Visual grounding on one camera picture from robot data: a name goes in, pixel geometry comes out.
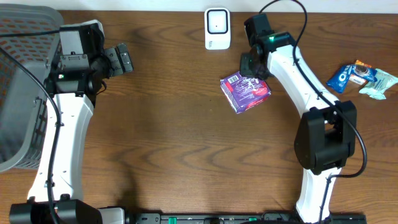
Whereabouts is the orange Kleenex tissue pack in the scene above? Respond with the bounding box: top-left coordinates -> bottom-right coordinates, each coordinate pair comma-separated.
349,60 -> 374,85

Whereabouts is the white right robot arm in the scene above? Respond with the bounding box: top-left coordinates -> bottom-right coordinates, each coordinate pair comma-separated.
239,14 -> 357,223

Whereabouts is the blue Oreo cookie pack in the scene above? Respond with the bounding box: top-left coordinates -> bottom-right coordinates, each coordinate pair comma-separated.
326,64 -> 377,93

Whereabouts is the red purple pad package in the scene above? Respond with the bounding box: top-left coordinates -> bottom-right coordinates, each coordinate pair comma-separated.
220,72 -> 271,114

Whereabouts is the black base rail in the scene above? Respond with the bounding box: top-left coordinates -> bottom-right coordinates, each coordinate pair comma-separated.
99,207 -> 368,224

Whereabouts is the green wet wipes pack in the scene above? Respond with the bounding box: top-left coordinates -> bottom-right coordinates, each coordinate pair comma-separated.
359,68 -> 397,100

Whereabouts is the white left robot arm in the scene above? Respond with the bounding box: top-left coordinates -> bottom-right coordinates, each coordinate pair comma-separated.
9,44 -> 134,223

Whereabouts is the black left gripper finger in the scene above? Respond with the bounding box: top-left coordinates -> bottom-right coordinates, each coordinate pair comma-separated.
117,43 -> 134,73
104,47 -> 122,77

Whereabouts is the white barcode scanner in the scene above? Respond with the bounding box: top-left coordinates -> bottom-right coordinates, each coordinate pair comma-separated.
204,7 -> 231,50

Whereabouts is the grey plastic basket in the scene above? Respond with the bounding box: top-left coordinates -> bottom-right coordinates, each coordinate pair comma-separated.
1,4 -> 63,171

